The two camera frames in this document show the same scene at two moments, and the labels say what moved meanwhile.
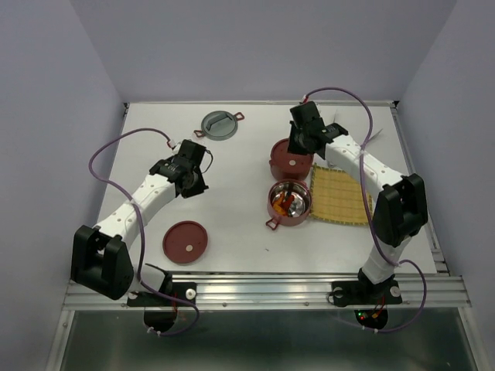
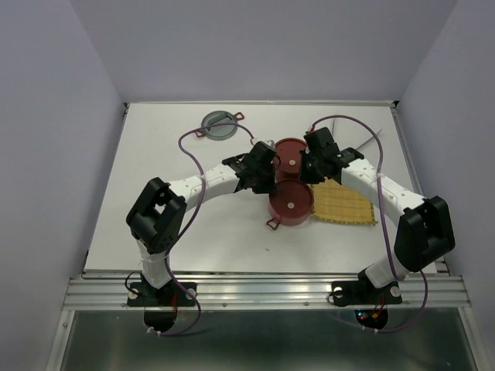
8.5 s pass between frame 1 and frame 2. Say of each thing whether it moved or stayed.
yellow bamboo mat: stayed
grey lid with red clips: stayed
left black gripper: moved
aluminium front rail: stayed
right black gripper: moved
